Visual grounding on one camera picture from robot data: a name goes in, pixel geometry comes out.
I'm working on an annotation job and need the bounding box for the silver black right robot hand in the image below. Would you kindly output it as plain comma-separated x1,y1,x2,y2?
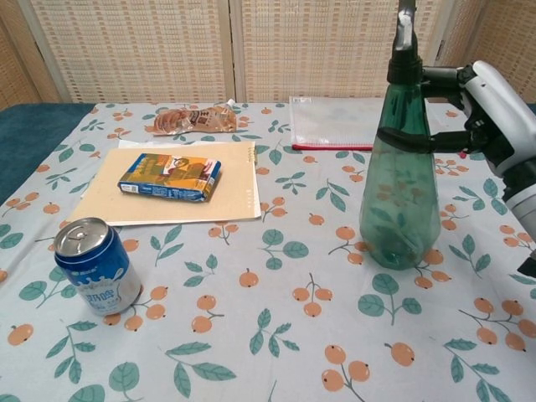
376,60,536,179

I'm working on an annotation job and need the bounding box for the green spray bottle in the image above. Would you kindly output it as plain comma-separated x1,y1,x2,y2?
359,0,443,269

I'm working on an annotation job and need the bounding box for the clear mesh zip pouch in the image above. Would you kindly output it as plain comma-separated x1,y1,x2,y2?
288,95,474,160

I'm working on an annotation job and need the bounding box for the beige paper folder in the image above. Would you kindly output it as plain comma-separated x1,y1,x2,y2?
62,141,262,227

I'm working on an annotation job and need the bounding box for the floral fruit print tablecloth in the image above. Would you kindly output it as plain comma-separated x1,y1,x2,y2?
0,102,536,402

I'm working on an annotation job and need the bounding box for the brown snack pouch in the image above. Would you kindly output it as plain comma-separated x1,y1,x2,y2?
152,99,238,136

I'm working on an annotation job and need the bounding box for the blue orange carton box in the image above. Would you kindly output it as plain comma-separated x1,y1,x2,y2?
116,152,223,203

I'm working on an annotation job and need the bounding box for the woven bamboo folding screen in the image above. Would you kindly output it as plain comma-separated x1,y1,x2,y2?
0,0,536,111

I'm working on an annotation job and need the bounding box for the blue white milk can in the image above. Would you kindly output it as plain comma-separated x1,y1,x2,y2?
53,216,143,317

